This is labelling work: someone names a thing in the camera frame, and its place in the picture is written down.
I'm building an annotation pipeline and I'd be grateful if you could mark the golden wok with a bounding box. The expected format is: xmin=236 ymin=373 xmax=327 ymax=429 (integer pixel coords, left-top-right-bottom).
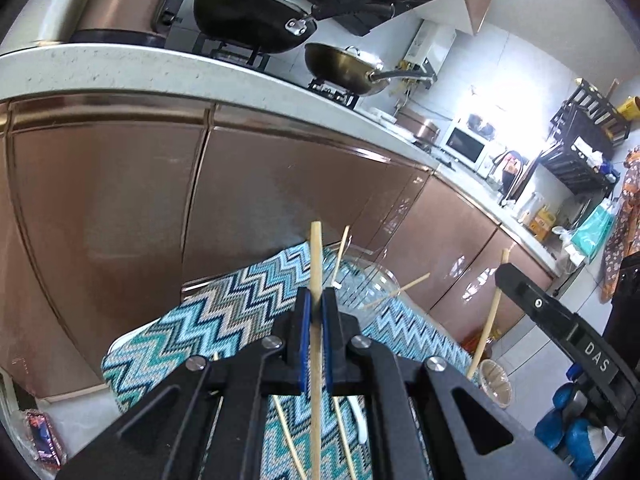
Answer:
xmin=303 ymin=41 xmax=437 ymax=98

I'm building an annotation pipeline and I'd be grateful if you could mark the white stone countertop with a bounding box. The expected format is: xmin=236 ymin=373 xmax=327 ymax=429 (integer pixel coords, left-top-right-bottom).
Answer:
xmin=0 ymin=42 xmax=581 ymax=281

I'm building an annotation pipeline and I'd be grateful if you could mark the white ceramic spoon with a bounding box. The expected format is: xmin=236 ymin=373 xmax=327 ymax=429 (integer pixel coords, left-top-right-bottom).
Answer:
xmin=349 ymin=395 xmax=369 ymax=444

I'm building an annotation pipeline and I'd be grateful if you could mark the clear glass jar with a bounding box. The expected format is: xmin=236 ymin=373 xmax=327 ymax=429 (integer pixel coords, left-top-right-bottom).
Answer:
xmin=325 ymin=246 xmax=417 ymax=332

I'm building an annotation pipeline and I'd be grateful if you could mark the black wok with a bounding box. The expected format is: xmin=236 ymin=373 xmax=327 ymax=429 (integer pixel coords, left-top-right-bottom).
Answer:
xmin=192 ymin=0 xmax=397 ymax=57

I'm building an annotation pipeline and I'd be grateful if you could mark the black dish rack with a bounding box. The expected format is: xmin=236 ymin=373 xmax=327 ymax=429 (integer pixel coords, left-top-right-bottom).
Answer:
xmin=536 ymin=79 xmax=632 ymax=195

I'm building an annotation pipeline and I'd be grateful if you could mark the black gas stove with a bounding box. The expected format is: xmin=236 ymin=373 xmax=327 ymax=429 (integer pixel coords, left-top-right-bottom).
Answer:
xmin=199 ymin=30 xmax=362 ymax=110

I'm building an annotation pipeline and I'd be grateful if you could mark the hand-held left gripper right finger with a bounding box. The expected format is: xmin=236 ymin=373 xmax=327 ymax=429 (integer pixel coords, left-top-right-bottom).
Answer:
xmin=322 ymin=287 xmax=581 ymax=480

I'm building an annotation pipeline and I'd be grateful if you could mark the kitchen faucet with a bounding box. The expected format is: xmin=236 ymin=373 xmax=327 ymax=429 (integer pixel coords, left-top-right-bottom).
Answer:
xmin=491 ymin=149 xmax=532 ymax=202

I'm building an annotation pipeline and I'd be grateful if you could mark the teal plastic bag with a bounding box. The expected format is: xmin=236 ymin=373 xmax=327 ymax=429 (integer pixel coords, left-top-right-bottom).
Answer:
xmin=569 ymin=199 xmax=622 ymax=262

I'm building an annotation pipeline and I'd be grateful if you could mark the zigzag patterned tablecloth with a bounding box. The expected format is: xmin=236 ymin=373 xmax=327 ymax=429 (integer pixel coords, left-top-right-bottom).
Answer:
xmin=101 ymin=241 xmax=482 ymax=480

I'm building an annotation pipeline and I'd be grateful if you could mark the white water heater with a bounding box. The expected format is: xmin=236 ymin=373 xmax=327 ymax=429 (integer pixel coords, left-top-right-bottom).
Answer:
xmin=404 ymin=19 xmax=459 ymax=75

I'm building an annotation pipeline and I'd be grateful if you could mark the large copper coloured appliance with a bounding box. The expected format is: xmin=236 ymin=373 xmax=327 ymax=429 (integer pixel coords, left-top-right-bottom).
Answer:
xmin=70 ymin=0 xmax=201 ymax=47

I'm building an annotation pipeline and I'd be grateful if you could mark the cooking oil bottle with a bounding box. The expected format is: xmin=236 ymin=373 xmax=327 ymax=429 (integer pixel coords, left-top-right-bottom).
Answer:
xmin=462 ymin=329 xmax=502 ymax=362

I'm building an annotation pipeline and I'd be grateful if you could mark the brown kitchen base cabinet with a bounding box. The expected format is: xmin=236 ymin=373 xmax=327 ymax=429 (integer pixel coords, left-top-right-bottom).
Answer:
xmin=0 ymin=94 xmax=561 ymax=401

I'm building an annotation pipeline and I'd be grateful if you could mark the yellow bottle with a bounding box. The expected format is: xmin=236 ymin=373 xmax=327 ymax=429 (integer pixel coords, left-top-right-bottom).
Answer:
xmin=529 ymin=204 xmax=559 ymax=242

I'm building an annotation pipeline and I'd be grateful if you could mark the orange floral cloth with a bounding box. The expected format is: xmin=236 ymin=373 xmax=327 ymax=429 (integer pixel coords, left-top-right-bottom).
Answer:
xmin=600 ymin=146 xmax=640 ymax=303

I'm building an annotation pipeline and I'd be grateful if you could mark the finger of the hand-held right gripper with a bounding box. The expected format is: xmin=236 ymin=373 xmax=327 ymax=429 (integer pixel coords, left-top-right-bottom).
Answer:
xmin=494 ymin=262 xmax=640 ymax=403

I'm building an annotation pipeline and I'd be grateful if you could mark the white microwave oven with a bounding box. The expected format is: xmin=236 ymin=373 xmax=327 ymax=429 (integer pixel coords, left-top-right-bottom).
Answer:
xmin=442 ymin=117 xmax=495 ymax=172

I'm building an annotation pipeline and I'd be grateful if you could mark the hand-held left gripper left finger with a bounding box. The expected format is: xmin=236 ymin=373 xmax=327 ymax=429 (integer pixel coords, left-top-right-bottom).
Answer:
xmin=55 ymin=287 xmax=313 ymax=480

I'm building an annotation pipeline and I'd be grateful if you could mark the small waste bin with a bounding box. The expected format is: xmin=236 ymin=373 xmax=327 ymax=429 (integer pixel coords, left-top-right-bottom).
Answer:
xmin=477 ymin=358 xmax=514 ymax=407

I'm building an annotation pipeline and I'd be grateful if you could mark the blue shoe cover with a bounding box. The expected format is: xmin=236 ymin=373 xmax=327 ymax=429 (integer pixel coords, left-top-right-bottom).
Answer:
xmin=534 ymin=409 xmax=602 ymax=477
xmin=551 ymin=381 xmax=584 ymax=412

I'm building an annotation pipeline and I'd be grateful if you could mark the stainless steel pot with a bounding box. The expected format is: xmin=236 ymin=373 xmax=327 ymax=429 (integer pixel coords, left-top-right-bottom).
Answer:
xmin=394 ymin=104 xmax=442 ymax=144

